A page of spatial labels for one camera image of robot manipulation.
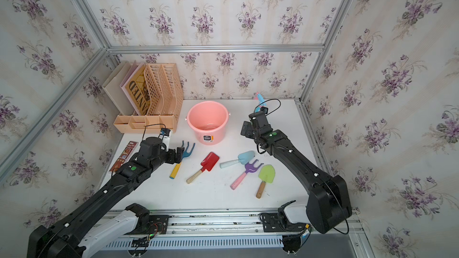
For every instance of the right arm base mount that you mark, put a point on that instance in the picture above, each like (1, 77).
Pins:
(289, 217)

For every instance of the pink plastic bucket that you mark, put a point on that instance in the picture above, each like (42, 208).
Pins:
(208, 120)

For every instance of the blue pink spray bottle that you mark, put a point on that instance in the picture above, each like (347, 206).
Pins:
(261, 101)

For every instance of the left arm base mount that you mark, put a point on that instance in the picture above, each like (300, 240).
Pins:
(147, 223)

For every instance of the beige folder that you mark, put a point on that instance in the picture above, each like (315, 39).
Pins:
(113, 90)

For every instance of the red shovel wooden handle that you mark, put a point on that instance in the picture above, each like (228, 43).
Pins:
(207, 165)

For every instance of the beige plastic file organizer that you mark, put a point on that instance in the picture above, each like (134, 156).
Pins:
(166, 95)

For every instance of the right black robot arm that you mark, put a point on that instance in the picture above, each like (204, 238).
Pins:
(328, 202)

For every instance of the red brown flat box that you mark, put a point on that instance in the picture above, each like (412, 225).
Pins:
(125, 156)

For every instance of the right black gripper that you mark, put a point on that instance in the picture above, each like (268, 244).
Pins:
(248, 129)

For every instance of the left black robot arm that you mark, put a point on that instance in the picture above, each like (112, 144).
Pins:
(68, 237)

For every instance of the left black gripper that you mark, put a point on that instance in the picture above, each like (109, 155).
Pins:
(171, 159)

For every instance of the blue fork yellow handle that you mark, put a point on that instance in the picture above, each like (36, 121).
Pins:
(186, 153)

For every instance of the pink yellow magazine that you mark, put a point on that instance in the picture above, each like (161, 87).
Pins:
(134, 86)

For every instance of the purple rake pink handle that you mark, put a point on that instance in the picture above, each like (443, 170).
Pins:
(249, 168)

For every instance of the aluminium front rail frame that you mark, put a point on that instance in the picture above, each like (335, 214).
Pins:
(223, 230)

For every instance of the green shovel wooden handle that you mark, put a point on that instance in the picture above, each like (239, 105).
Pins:
(267, 175)

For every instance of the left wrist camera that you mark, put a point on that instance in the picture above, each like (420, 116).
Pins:
(164, 136)

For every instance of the light blue trowel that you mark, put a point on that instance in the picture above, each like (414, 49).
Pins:
(243, 159)

